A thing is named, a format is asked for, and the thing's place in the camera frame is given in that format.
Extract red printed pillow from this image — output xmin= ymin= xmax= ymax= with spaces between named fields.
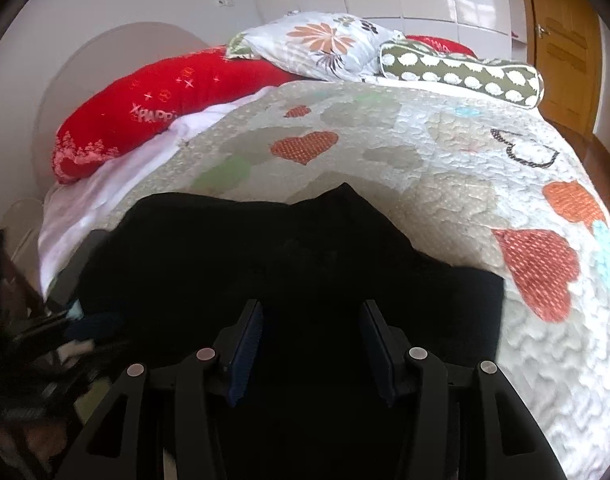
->
xmin=55 ymin=46 xmax=296 ymax=185
xmin=405 ymin=34 xmax=478 ymax=58

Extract black pants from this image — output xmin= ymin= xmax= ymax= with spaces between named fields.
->
xmin=75 ymin=182 xmax=506 ymax=480

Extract quilted heart pattern bedspread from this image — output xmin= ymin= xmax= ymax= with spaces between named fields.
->
xmin=105 ymin=80 xmax=610 ymax=466

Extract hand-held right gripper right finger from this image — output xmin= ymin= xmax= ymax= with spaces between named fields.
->
xmin=360 ymin=300 xmax=568 ymax=480

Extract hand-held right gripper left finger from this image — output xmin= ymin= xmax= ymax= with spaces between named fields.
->
xmin=55 ymin=299 xmax=265 ymax=480

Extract green pillow with white pattern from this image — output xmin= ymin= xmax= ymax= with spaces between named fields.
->
xmin=377 ymin=40 xmax=544 ymax=110

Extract wooden door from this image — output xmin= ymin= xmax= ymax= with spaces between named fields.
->
xmin=522 ymin=0 xmax=603 ymax=136

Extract white round headboard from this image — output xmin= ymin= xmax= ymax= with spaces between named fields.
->
xmin=0 ymin=21 xmax=216 ymax=291

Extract white floral pillow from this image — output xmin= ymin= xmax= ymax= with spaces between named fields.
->
xmin=226 ymin=11 xmax=406 ymax=83

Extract white bed sheet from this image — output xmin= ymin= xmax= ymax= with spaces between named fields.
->
xmin=38 ymin=85 xmax=276 ymax=296

